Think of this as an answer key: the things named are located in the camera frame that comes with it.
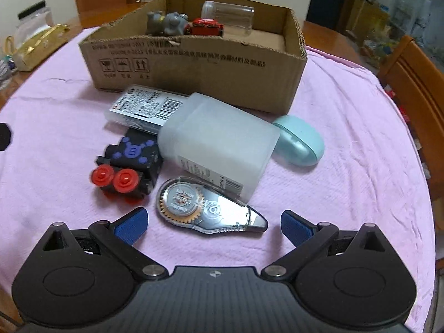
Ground black toy train red wheels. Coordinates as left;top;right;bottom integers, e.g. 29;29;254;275
90;128;163;202

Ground clear correction tape dispenser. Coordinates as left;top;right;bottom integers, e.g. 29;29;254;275
157;177;268;234

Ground mint green earbud case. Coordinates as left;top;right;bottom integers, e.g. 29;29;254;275
273;115;325;167

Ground frosted translucent plastic box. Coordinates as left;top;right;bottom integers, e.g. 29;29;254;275
157;92;280;203

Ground pink tablecloth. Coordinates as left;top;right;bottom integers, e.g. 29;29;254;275
1;38;436;332

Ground clear case with label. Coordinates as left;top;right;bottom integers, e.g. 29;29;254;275
105;85;188;135

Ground brown cardboard box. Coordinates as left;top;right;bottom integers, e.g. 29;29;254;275
79;0;307;115

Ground wooden chair right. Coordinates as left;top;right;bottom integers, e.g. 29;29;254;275
378;35;444;200

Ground gold tissue box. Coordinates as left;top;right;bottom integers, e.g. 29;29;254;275
4;24;70;72

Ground grey elephant figurine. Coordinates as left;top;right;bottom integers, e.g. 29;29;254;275
145;11;189;36

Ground red toy train car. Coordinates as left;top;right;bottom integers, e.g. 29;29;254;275
184;18;224;37

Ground clear plastic jar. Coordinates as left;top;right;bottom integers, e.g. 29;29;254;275
201;0;254;36

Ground clear container black lid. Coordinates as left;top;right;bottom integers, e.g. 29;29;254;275
14;0;54;49

